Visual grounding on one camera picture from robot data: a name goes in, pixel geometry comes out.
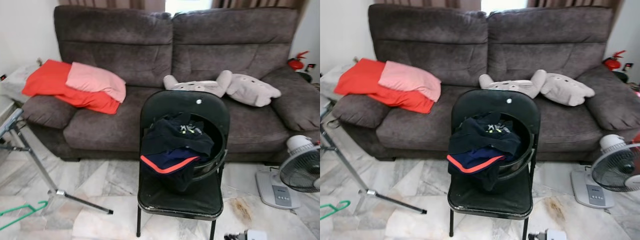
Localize green plastic hanger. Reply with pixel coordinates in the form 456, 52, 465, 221
320, 200, 352, 221
0, 200, 49, 232

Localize red fire extinguisher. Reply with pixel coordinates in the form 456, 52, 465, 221
286, 50, 310, 72
602, 50, 627, 72

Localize white electric floor fan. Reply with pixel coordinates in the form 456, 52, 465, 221
570, 132, 640, 209
255, 134, 320, 210

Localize pink pillow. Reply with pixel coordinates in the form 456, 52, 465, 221
65, 61, 127, 103
378, 60, 442, 102

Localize grey plush toy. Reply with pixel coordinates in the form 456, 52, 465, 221
540, 72, 596, 107
225, 72, 282, 107
163, 70, 233, 98
478, 69, 547, 99

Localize silver metal clothes rack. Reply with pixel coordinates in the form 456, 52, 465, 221
0, 107, 114, 216
320, 102, 428, 215

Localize black laundry basket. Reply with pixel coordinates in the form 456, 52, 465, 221
142, 112, 228, 193
452, 112, 536, 193

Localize black folding chair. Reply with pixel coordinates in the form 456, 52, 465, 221
447, 89, 542, 240
136, 90, 231, 240

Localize navy garment red stripe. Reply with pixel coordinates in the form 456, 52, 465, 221
446, 146, 507, 193
140, 147, 203, 193

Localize dark grey fabric sofa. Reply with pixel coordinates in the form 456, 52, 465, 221
22, 5, 320, 163
331, 4, 640, 163

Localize brown curtain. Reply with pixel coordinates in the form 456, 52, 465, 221
211, 0, 308, 13
368, 0, 482, 11
526, 0, 623, 12

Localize red folded blanket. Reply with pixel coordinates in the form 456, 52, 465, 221
21, 59, 121, 115
334, 58, 436, 114

